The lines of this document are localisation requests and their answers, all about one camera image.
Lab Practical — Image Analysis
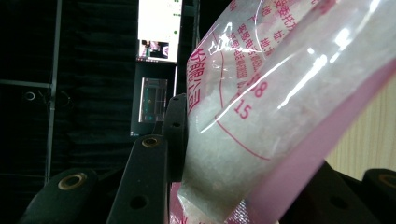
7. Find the bright computer monitor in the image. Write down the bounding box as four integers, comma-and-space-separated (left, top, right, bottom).
137, 0, 183, 64

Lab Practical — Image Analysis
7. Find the dim computer monitor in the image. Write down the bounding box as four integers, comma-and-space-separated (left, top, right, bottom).
130, 62, 179, 138

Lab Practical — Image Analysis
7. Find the pink and white plastic bag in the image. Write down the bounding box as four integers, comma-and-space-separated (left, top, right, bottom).
169, 0, 396, 224

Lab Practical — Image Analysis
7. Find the grey metal pole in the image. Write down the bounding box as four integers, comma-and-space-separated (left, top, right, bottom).
0, 0, 64, 185

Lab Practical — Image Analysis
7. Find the black curtain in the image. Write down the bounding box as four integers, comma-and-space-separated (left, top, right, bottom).
0, 0, 233, 188

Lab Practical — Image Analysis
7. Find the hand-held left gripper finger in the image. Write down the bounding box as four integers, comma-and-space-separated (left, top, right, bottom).
163, 92, 189, 183

